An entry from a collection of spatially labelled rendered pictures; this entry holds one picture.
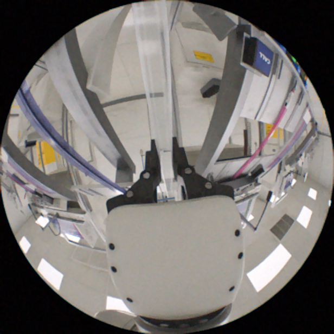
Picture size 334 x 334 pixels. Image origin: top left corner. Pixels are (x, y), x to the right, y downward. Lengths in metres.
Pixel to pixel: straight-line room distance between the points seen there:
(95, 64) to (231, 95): 0.22
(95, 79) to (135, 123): 1.90
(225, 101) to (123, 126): 1.96
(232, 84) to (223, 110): 0.06
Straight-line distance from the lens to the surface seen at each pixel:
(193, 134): 2.12
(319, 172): 9.08
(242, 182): 0.59
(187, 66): 0.47
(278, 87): 0.31
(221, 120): 0.24
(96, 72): 0.18
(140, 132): 2.01
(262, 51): 0.17
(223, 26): 0.19
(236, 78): 0.21
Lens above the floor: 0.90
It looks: 16 degrees up
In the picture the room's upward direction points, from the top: 174 degrees clockwise
